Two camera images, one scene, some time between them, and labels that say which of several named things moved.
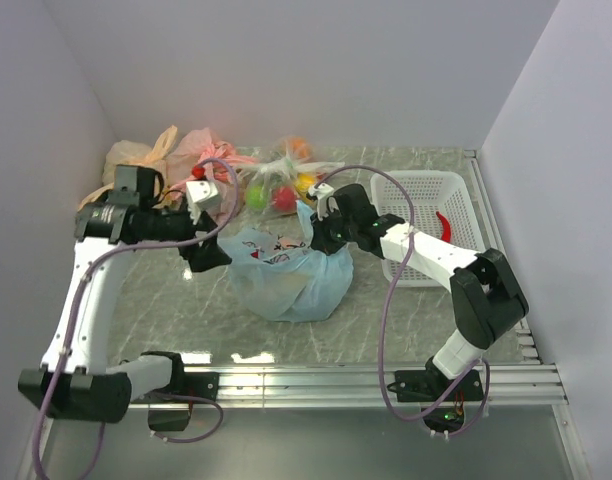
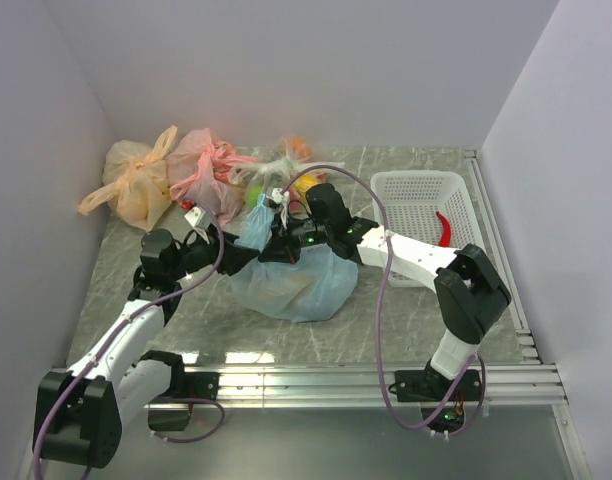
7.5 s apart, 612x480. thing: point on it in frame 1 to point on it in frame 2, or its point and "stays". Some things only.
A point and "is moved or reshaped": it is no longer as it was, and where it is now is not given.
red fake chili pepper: (446, 228) stays
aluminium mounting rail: (368, 386) stays
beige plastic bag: (132, 153) stays
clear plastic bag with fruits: (274, 184) stays
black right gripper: (322, 242) to (282, 248)
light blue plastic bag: (288, 279) is moved or reshaped
